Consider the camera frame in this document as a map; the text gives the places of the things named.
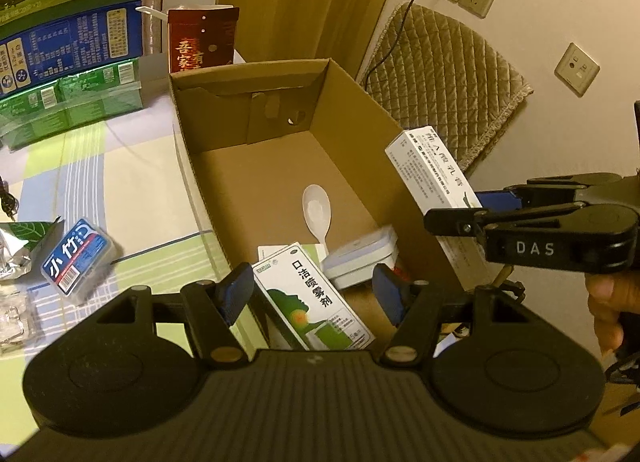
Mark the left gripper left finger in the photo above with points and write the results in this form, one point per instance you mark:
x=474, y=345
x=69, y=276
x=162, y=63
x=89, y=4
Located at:
x=210, y=309

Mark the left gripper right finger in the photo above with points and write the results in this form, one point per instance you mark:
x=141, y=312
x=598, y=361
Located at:
x=385, y=286

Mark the white plastic case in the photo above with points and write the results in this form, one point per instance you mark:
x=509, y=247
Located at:
x=354, y=262

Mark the green white spray box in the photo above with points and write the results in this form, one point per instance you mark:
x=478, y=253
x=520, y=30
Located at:
x=305, y=302

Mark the white ointment box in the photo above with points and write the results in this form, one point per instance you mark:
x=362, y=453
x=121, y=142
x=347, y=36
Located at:
x=434, y=180

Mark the white plastic spoon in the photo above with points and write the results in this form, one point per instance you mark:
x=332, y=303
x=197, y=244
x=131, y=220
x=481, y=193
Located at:
x=317, y=212

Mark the blue dental floss box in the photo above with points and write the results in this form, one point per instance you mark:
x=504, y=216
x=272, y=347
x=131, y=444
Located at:
x=79, y=262

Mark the clear plastic blister packaging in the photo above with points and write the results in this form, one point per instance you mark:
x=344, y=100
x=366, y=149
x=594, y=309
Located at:
x=19, y=325

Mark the silver foil bag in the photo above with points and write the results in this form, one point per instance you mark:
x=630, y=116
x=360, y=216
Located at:
x=20, y=245

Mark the red snack packet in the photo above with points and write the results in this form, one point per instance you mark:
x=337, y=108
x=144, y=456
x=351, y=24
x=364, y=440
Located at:
x=447, y=336

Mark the white green tablet box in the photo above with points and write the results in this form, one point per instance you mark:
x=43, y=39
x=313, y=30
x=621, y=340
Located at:
x=265, y=251

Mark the person right hand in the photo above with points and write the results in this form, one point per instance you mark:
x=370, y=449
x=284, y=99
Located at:
x=608, y=330

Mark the checked tablecloth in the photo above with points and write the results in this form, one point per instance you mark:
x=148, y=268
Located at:
x=124, y=175

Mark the brown cardboard box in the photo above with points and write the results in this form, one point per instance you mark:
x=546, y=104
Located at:
x=252, y=137

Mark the quilted chair cushion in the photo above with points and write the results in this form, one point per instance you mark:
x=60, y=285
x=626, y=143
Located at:
x=429, y=69

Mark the green drink carton pack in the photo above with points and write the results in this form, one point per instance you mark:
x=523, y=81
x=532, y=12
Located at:
x=70, y=102

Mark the red gift bag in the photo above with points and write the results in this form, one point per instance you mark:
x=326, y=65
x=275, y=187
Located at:
x=201, y=37

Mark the blue carton box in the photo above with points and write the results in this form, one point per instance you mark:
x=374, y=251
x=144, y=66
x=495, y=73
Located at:
x=70, y=45

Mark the wall data socket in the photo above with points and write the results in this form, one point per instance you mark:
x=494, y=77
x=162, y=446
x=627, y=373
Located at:
x=576, y=69

